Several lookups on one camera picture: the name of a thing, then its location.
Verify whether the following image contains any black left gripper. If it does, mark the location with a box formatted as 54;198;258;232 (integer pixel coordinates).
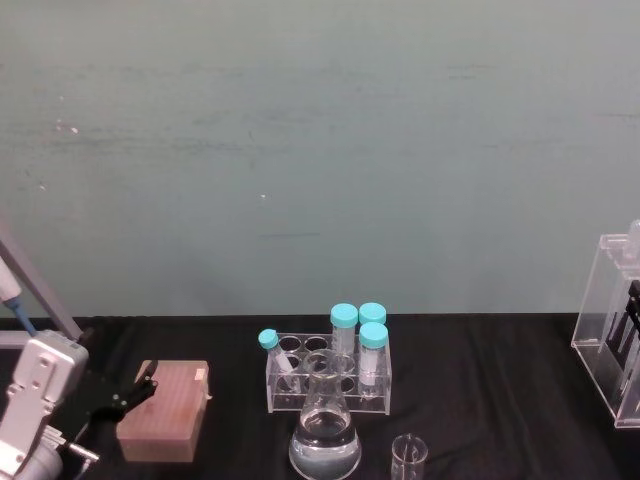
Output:
49;326;160;449

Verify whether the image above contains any pink pipette tip box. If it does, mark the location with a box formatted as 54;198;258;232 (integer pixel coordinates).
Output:
116;358;214;463

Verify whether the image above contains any grey slanted stand bar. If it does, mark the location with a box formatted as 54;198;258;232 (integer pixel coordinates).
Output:
0;218;84;339

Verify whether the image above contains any grey pipette with blue collar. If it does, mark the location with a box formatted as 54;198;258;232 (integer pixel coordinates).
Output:
0;239;39;337

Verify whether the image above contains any small tube with teal cap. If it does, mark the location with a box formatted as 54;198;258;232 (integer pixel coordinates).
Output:
257;328;302;397

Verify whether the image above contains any clear plastic tube rack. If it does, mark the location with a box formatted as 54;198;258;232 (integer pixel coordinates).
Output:
265;331;393;416

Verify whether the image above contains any glass conical flask with liquid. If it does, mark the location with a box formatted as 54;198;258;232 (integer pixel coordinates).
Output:
288;349;363;480

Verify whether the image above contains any large tube with teal cap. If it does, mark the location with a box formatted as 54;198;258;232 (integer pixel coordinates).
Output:
358;321;390;400
358;301;388;326
329;301;360;375

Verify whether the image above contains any small clear glass beaker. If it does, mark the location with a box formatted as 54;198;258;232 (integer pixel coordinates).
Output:
390;432;430;480

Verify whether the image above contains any black table cloth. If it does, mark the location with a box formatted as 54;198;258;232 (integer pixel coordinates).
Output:
0;313;640;480

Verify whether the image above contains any clear acrylic pipette stand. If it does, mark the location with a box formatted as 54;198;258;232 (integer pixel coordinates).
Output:
570;231;640;430

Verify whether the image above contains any black pipette with pale top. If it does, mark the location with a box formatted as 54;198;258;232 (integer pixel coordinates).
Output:
605;217;640;404

